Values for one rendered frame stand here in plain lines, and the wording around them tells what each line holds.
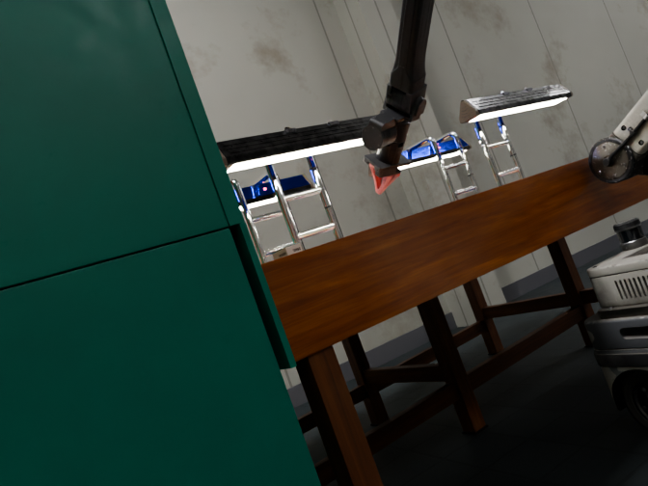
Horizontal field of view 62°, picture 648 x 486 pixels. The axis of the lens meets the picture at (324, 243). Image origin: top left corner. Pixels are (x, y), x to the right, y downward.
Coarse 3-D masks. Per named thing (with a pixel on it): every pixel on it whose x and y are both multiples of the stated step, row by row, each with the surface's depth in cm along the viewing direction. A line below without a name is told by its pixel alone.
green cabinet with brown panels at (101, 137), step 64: (0, 0) 80; (64, 0) 85; (128, 0) 91; (0, 64) 78; (64, 64) 83; (128, 64) 88; (0, 128) 76; (64, 128) 80; (128, 128) 85; (192, 128) 91; (0, 192) 74; (64, 192) 78; (128, 192) 83; (192, 192) 88; (0, 256) 72; (64, 256) 76
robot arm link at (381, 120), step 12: (420, 96) 116; (384, 108) 122; (396, 108) 121; (420, 108) 117; (372, 120) 116; (384, 120) 116; (396, 120) 117; (408, 120) 119; (372, 132) 116; (384, 132) 116; (396, 132) 119; (372, 144) 118; (384, 144) 117
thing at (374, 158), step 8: (392, 144) 123; (400, 144) 125; (376, 152) 130; (384, 152) 125; (392, 152) 124; (400, 152) 126; (368, 160) 126; (376, 160) 127; (384, 160) 126; (392, 160) 126; (400, 160) 129; (408, 160) 129; (376, 168) 125; (384, 168) 124
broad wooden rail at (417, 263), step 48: (528, 192) 140; (576, 192) 151; (624, 192) 164; (336, 240) 106; (384, 240) 112; (432, 240) 119; (480, 240) 127; (528, 240) 136; (288, 288) 98; (336, 288) 103; (384, 288) 109; (432, 288) 115; (288, 336) 95; (336, 336) 100
